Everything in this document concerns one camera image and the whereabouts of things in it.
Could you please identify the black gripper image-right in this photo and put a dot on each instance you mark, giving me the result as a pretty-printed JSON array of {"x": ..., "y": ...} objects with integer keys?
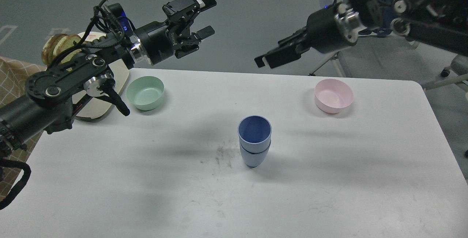
[{"x": 330, "y": 29}]

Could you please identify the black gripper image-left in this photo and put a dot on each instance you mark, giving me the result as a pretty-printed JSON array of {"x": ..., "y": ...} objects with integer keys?
[{"x": 173, "y": 37}]

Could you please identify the mint green bowl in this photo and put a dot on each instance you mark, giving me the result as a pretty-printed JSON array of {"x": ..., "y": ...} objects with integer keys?
[{"x": 146, "y": 93}]

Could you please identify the blue denim jacket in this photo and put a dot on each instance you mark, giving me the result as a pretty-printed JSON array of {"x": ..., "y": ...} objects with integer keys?
[{"x": 380, "y": 32}]

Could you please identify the pink bowl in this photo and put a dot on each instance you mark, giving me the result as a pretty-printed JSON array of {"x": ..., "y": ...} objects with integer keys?
[{"x": 333, "y": 96}]

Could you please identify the blue cup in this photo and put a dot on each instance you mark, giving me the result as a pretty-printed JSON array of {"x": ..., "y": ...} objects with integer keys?
[
  {"x": 253, "y": 154},
  {"x": 254, "y": 134}
]

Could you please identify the cream white toaster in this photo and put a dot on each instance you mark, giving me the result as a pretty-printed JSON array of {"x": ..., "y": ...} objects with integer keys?
[{"x": 97, "y": 109}]

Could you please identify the brown grid patterned cloth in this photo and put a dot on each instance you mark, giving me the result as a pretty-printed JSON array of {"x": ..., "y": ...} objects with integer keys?
[{"x": 13, "y": 74}]

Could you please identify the grey office chair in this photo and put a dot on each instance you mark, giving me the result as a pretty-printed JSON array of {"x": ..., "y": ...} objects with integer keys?
[{"x": 391, "y": 57}]

